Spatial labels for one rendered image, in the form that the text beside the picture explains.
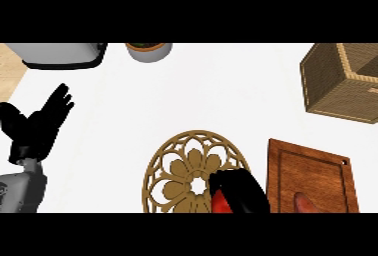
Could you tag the red tomato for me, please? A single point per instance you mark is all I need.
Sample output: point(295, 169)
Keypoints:
point(221, 204)

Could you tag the brown wooden cutting board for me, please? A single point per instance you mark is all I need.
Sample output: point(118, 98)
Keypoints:
point(311, 180)

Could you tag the reddish brown sweet potato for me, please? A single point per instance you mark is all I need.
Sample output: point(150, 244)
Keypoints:
point(305, 204)

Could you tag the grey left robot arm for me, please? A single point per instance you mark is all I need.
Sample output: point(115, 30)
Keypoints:
point(22, 188)

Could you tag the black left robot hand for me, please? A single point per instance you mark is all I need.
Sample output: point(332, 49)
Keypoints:
point(36, 128)

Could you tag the gold filigree round placemat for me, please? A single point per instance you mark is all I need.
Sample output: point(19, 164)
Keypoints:
point(184, 173)

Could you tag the grey plant pot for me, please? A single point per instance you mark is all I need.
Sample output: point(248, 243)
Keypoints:
point(149, 53)

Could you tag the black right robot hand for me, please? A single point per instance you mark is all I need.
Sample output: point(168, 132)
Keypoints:
point(243, 191)

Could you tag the grey appliance with black base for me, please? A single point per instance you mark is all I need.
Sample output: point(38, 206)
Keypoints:
point(60, 55)

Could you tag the brown wicker basket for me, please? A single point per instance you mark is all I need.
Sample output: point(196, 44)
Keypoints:
point(341, 83)

